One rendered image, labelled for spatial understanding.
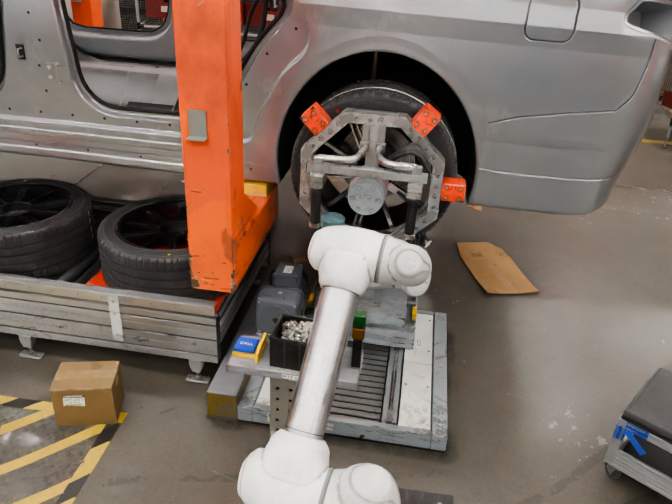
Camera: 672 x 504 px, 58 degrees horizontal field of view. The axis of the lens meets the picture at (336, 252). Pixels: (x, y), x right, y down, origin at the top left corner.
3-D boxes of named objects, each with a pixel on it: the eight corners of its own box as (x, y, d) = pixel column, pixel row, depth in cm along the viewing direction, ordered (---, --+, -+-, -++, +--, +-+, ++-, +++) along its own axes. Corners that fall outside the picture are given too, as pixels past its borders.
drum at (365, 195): (387, 196, 240) (391, 163, 234) (383, 219, 222) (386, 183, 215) (352, 193, 242) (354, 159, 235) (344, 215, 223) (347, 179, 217)
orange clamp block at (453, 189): (439, 193, 237) (463, 195, 236) (439, 201, 230) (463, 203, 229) (442, 176, 234) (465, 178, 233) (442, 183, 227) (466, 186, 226)
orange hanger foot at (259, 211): (278, 216, 280) (279, 143, 263) (247, 272, 234) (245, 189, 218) (243, 212, 282) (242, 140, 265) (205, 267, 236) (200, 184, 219)
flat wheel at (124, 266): (249, 235, 316) (248, 193, 305) (252, 305, 259) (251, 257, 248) (116, 237, 306) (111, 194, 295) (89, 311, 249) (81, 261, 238)
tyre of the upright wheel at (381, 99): (426, 244, 276) (480, 106, 243) (424, 270, 255) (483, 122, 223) (286, 201, 276) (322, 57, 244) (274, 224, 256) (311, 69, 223)
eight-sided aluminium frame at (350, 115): (432, 248, 248) (451, 116, 222) (432, 255, 242) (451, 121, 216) (301, 232, 254) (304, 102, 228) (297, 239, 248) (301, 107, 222)
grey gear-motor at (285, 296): (315, 314, 289) (318, 249, 272) (296, 371, 252) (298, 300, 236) (278, 309, 291) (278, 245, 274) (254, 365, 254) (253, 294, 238)
